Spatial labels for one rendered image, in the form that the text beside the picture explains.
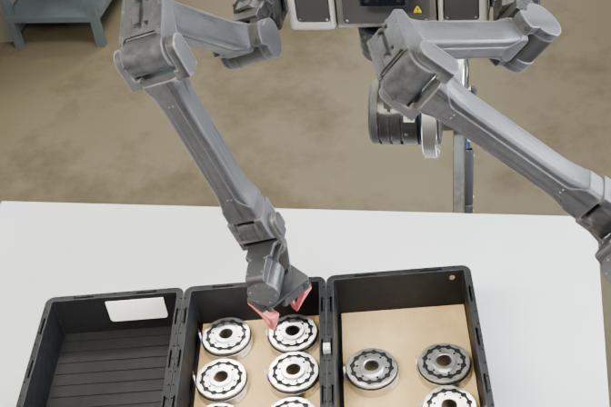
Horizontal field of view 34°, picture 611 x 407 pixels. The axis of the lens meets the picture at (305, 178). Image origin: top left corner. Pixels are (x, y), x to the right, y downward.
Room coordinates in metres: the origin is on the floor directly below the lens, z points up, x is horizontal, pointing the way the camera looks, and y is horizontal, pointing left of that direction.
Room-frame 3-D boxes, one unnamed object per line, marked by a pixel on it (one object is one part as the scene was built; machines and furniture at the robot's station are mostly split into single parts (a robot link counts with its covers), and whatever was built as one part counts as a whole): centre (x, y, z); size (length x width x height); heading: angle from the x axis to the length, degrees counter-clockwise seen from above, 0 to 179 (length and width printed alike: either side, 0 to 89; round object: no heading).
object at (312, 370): (1.35, 0.08, 0.86); 0.10 x 0.10 x 0.01
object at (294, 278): (1.36, 0.08, 1.12); 0.10 x 0.07 x 0.07; 130
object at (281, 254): (1.35, 0.08, 1.18); 0.07 x 0.06 x 0.07; 166
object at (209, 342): (1.47, 0.21, 0.86); 0.10 x 0.10 x 0.01
